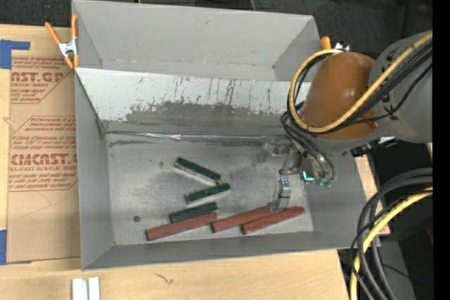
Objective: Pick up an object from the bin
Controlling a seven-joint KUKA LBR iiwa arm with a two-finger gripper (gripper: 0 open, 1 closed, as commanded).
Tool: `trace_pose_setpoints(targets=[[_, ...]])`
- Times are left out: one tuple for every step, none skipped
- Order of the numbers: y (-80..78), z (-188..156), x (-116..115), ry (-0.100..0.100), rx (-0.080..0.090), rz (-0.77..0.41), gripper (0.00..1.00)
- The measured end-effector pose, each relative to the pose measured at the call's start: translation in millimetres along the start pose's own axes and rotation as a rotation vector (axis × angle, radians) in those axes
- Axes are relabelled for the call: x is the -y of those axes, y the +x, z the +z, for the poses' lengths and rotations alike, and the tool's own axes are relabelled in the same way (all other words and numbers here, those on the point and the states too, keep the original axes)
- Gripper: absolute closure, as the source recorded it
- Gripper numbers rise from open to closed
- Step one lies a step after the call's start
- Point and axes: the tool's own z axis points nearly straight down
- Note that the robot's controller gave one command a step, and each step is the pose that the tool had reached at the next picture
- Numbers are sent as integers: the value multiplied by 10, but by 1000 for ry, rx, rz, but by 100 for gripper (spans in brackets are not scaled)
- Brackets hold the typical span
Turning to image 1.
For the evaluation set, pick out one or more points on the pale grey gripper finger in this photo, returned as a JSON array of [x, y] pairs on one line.
[[276, 201], [286, 194]]

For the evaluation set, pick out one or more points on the red-brown flat block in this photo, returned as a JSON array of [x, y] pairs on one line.
[[239, 219], [181, 225], [272, 220]]

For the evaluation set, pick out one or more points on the dark green flat block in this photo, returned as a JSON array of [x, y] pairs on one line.
[[197, 170], [208, 192], [192, 212]]

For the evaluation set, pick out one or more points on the grey metal bin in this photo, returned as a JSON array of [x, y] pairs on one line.
[[197, 42]]

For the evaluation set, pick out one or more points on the brown cardboard board, red print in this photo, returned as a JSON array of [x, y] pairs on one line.
[[42, 137]]

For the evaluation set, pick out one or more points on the black cylinder on white bracket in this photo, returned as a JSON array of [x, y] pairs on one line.
[[360, 150]]

